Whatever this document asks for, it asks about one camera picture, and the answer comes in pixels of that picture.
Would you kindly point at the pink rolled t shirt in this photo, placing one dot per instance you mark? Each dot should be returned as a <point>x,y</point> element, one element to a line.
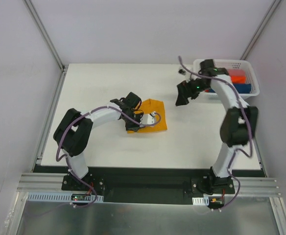
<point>236,72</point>

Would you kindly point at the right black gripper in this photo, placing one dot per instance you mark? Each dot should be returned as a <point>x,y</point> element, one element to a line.
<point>185,88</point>

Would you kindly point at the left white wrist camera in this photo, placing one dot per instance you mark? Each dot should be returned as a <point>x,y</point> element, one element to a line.
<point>148,119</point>

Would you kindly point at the yellow t shirt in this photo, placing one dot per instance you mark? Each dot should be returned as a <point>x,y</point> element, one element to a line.
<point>149,106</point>

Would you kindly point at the white cable duct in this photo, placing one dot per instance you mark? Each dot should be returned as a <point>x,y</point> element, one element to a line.
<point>63,197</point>
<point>200,201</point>

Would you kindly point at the right white cable duct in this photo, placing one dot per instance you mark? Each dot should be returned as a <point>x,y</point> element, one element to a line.
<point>200,201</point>

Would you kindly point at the blue rolled t shirt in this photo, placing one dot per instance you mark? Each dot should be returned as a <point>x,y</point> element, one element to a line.
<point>243,88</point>

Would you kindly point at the white plastic basket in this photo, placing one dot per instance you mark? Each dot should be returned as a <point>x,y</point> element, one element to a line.
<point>236,65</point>

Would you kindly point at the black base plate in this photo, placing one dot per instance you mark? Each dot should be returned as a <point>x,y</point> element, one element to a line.
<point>148,185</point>

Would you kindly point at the left white cable duct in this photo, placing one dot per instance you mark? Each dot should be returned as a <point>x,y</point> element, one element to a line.
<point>63,197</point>

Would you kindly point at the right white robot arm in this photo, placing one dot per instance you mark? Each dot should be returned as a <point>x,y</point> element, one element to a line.
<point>240,121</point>

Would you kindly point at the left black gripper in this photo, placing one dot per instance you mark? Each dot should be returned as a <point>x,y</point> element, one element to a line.
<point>130,121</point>

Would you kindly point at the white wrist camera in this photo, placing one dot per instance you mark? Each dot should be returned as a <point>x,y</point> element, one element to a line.
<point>185,74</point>
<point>148,119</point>

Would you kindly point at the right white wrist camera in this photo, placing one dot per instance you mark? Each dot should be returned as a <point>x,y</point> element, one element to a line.
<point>185,74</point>

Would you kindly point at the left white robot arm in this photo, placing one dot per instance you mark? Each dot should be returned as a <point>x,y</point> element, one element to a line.
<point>73,132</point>

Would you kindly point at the orange rolled t shirt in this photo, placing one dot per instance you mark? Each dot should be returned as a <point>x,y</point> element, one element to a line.
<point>238,79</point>

